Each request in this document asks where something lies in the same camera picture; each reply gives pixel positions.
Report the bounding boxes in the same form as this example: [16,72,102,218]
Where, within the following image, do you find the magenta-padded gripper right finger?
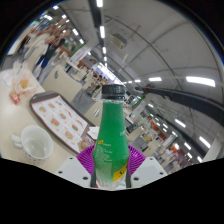
[125,144,169,189]

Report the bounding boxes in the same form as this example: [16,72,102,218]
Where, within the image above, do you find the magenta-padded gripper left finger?
[54,143,98,189]

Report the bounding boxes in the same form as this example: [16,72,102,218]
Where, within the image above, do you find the green drink bottle black cap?
[90,84,131,191]

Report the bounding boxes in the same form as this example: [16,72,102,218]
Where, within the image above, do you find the white paper napkin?
[87,125,101,140]

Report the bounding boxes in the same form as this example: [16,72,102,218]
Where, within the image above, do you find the white dotted mug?
[11,124,55,165]

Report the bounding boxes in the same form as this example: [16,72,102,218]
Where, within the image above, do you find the brown food tray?
[28,90,101,155]

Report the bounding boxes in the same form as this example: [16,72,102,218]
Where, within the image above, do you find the beige chair round hole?
[83,99,104,128]
[41,64,86,103]

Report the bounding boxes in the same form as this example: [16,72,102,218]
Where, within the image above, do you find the ceiling lights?
[43,0,218,164]

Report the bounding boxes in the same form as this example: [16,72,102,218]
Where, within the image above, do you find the ceiling air conditioner unit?
[110,32,128,50]

